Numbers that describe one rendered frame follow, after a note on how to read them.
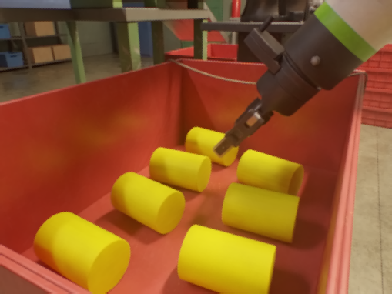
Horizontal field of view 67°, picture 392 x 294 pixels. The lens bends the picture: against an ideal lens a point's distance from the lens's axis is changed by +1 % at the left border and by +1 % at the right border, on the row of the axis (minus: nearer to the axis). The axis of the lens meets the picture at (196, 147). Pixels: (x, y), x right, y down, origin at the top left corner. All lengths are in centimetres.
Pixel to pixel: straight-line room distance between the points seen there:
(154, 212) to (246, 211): 14
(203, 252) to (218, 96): 44
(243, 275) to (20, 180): 32
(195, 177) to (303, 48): 28
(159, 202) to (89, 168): 16
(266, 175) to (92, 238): 31
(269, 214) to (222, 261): 12
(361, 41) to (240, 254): 28
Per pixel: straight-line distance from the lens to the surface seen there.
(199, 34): 116
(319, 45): 41
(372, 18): 41
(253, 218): 45
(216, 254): 36
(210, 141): 65
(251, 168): 56
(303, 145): 70
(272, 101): 44
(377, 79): 302
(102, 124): 55
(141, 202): 46
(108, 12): 84
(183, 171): 55
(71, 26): 182
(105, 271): 40
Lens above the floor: 94
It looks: 24 degrees down
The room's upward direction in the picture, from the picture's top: straight up
